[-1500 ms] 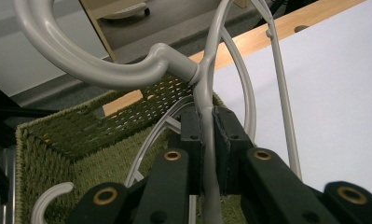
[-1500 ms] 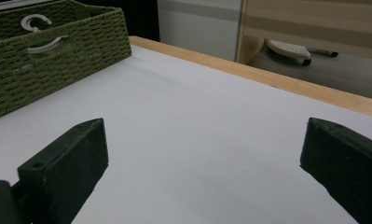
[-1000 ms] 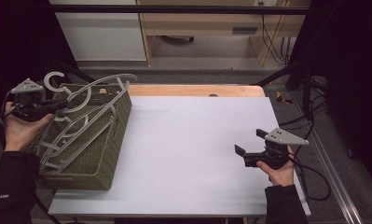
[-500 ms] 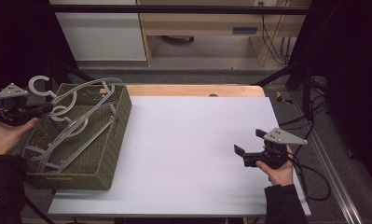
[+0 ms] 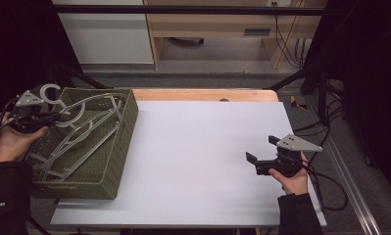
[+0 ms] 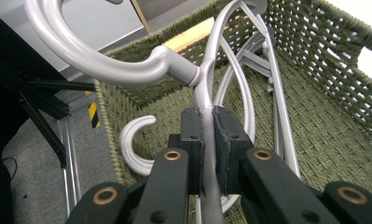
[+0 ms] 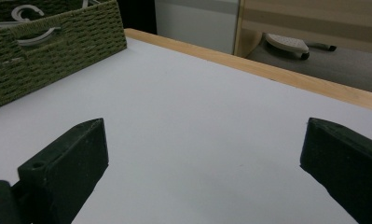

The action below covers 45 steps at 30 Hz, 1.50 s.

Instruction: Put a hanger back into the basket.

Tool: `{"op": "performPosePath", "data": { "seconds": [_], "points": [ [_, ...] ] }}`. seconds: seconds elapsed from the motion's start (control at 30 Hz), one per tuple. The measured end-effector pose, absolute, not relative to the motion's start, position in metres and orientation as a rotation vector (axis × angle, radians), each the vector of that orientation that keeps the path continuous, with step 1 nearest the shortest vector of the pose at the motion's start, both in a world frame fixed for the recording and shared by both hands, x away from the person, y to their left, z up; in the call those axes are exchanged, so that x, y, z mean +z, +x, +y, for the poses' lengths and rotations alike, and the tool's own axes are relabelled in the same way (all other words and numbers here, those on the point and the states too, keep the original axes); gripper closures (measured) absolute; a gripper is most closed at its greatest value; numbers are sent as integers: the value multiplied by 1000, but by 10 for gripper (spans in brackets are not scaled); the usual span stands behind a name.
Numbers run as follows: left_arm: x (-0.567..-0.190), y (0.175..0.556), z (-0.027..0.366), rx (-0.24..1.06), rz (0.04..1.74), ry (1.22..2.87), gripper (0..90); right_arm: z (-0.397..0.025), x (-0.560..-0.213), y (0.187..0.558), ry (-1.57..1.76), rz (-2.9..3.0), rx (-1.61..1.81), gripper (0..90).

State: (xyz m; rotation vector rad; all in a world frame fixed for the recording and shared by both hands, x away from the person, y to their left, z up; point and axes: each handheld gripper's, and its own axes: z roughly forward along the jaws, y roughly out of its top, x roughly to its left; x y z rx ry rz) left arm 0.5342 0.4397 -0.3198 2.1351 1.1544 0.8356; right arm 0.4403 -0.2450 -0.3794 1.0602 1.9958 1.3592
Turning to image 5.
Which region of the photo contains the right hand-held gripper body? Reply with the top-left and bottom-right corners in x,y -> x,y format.
255,133 -> 323,179

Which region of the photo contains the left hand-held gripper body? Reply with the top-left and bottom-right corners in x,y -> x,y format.
7,89 -> 64,135

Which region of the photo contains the beige plastic clothes hanger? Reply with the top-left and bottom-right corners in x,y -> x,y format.
32,101 -> 124,181
39,83 -> 129,122
28,121 -> 122,183

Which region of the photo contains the green woven basket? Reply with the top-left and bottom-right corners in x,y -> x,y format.
21,87 -> 140,201

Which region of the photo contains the person's right hand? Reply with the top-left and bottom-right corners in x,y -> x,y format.
268,152 -> 311,197

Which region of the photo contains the person's left hand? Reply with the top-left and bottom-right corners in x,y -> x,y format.
0,112 -> 49,165

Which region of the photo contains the yellow and black tool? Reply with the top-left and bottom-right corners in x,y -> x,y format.
289,95 -> 309,111

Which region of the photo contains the black curtain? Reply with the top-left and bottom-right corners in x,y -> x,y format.
0,0 -> 83,109
309,0 -> 391,194

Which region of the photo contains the black stand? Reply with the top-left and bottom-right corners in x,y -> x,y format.
266,48 -> 331,128

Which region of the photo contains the white cabinet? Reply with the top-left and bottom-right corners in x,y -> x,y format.
51,0 -> 156,66

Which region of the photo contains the light wooden desk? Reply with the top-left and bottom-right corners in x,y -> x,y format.
143,0 -> 328,71

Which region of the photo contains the metal floor rail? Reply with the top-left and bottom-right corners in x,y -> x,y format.
305,97 -> 383,235

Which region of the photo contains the bundle of black wall cables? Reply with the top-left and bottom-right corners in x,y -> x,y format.
270,1 -> 313,71

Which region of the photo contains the black metal frame bar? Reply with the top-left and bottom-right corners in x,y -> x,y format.
51,4 -> 325,17

